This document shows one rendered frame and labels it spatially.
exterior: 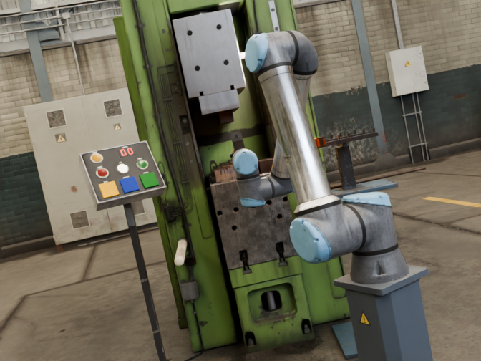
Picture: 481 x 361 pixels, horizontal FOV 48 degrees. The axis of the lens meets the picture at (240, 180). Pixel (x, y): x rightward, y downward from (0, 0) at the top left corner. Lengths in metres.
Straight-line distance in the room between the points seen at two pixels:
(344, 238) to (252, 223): 1.17
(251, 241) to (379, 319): 1.16
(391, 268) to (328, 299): 1.40
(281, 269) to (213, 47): 1.19
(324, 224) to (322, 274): 1.48
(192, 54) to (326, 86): 6.61
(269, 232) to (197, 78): 0.86
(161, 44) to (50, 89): 5.89
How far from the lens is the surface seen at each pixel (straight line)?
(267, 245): 2.81
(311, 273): 3.09
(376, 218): 1.74
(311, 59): 1.84
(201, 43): 2.84
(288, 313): 2.97
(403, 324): 1.82
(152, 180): 2.66
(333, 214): 1.65
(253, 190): 2.04
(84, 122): 8.04
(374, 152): 9.59
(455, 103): 10.38
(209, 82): 2.81
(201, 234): 2.98
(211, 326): 3.12
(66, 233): 8.15
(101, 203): 2.58
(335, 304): 3.17
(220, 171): 2.80
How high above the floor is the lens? 1.15
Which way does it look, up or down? 5 degrees down
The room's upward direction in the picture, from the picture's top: 12 degrees counter-clockwise
